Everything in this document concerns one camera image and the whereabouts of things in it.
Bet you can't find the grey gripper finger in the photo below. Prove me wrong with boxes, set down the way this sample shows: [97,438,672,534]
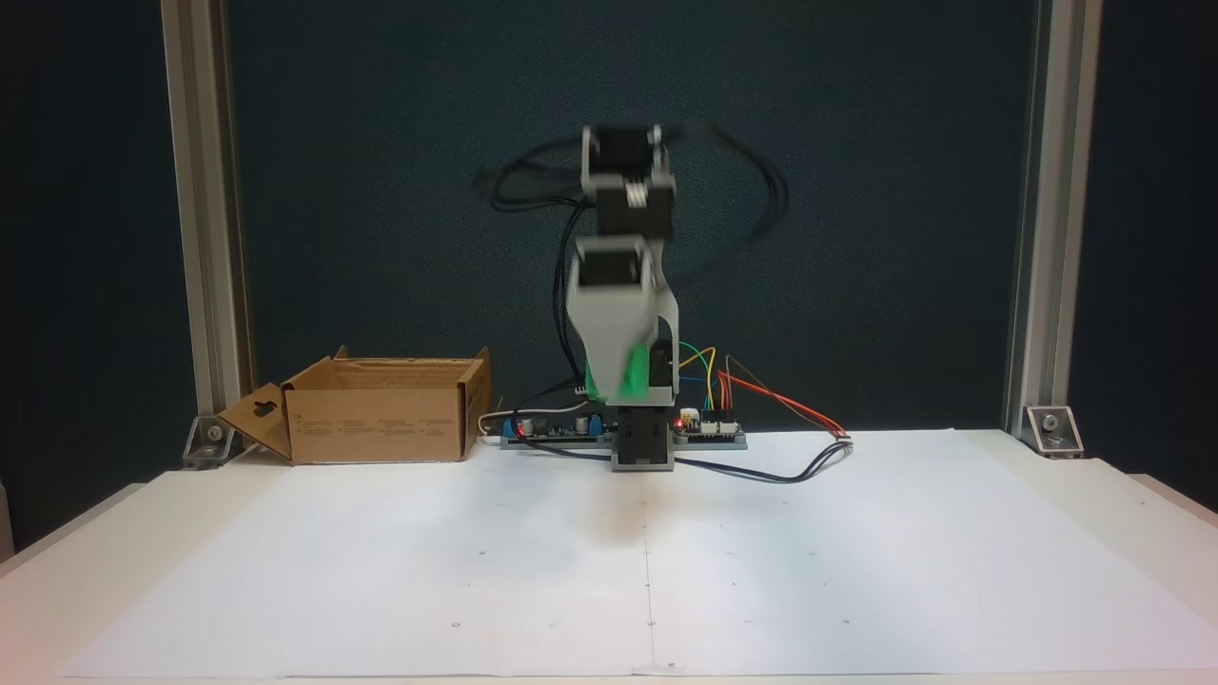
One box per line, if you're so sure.
[649,303,681,397]
[568,312,659,401]

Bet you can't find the green die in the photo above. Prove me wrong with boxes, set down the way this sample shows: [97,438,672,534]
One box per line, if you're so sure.
[583,343,651,403]

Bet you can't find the blue circuit board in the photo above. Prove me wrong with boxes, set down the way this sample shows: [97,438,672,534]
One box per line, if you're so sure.
[499,411,616,451]

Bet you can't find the open cardboard box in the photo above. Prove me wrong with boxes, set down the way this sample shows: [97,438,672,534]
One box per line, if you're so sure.
[217,346,494,467]

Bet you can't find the large white paper sheet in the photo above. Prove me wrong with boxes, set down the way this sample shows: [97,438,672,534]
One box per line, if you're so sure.
[59,428,1218,679]

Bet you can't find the coloured jumper wires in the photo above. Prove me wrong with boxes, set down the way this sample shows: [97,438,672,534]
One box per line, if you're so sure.
[676,340,721,416]

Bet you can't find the thin white cable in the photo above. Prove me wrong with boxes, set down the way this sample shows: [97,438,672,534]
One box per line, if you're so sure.
[477,379,597,438]

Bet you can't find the orange and red wires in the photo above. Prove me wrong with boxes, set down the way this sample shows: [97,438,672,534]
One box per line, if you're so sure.
[717,355,851,441]

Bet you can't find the black cable bundle white connector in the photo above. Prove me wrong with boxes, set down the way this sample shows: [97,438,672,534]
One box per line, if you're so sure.
[657,122,854,485]

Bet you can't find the metal corner bracket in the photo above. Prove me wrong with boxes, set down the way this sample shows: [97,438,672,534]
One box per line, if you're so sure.
[180,413,240,471]
[1022,404,1087,460]

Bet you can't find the aluminium frame post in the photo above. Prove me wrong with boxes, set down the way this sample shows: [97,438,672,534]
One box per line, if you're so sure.
[159,0,256,431]
[1002,0,1106,441]

